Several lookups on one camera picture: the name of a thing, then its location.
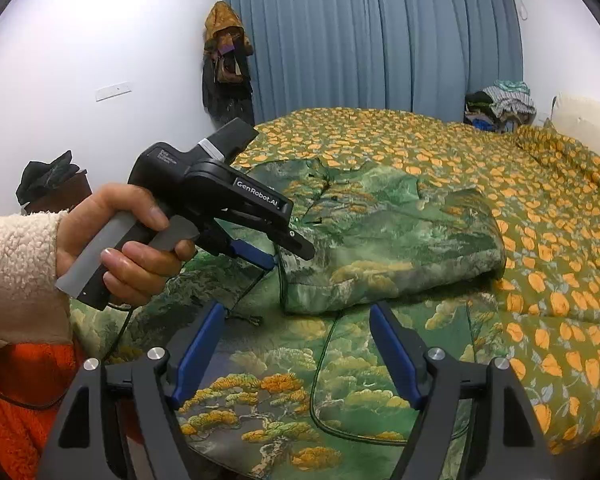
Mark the person's orange fleece clothing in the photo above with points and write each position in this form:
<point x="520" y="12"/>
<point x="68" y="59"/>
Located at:
<point x="15" y="425"/>

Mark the white wall plate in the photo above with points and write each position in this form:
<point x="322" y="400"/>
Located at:
<point x="113" y="91"/>

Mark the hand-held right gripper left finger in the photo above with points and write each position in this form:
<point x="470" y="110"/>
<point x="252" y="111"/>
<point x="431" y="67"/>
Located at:
<point x="201" y="352"/>

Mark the person's left hand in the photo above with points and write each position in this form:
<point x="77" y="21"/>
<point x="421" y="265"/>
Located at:
<point x="87" y="230"/>

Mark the green landscape print garment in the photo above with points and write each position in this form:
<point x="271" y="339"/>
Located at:
<point x="380" y="230"/>

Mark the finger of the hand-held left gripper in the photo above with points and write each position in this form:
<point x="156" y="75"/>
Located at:
<point x="252" y="255"/>
<point x="296" y="245"/>

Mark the brown hanging hooded coat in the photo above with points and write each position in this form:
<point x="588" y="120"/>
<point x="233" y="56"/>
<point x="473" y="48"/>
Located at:
<point x="227" y="60"/>

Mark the dark cloth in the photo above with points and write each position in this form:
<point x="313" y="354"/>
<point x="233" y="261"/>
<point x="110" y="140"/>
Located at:
<point x="47" y="175"/>

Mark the blue curtain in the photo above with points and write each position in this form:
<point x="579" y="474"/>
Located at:
<point x="380" y="35"/>

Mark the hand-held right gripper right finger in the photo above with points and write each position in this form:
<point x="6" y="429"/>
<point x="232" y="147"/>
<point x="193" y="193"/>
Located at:
<point x="395" y="355"/>

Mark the pile of clothes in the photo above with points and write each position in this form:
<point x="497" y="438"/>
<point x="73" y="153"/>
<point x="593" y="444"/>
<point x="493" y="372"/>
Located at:
<point x="502" y="105"/>

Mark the orange floral green blanket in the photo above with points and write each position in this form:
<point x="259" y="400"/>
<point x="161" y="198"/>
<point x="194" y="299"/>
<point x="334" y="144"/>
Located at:
<point x="555" y="220"/>

